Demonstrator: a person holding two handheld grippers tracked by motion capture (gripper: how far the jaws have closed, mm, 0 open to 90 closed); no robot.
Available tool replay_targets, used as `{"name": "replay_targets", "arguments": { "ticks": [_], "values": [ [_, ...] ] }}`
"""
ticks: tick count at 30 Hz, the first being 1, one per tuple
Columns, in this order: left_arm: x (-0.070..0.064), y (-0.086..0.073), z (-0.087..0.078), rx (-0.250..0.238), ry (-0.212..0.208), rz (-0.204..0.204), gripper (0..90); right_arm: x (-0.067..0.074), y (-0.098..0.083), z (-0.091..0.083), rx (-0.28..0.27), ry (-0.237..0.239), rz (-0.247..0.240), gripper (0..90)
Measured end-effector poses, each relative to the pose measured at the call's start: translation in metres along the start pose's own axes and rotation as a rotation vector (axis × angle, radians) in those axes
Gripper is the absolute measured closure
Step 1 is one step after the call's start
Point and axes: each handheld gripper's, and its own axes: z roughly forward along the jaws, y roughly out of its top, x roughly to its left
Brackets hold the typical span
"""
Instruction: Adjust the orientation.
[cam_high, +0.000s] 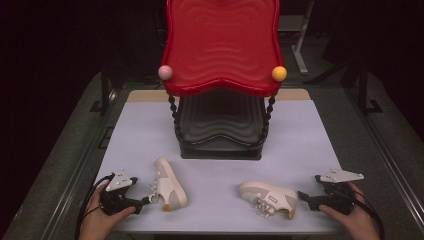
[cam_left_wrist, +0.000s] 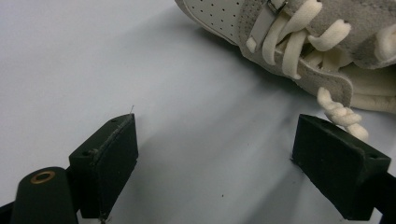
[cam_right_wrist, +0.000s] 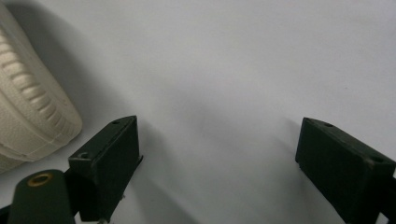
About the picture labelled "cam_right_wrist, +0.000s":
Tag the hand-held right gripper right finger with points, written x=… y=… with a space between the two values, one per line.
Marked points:
x=342 y=168

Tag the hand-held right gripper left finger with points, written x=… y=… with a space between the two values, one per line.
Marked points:
x=106 y=168

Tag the white sneaker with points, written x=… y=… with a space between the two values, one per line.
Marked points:
x=31 y=124

